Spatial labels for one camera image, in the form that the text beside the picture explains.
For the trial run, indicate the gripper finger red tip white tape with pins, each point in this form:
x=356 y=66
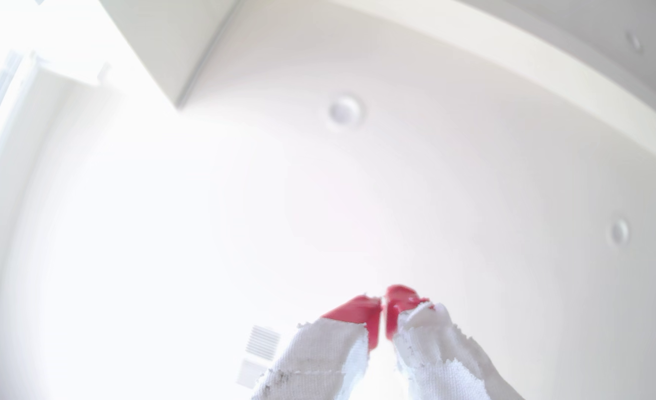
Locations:
x=328 y=350
x=439 y=355

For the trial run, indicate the white square vent cover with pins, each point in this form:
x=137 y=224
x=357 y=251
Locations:
x=250 y=373

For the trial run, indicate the white slatted air vent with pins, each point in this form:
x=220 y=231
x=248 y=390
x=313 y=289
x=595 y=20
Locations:
x=262 y=341

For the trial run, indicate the round recessed ceiling light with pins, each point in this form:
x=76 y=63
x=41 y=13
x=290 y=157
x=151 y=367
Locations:
x=344 y=111
x=618 y=232
x=633 y=41

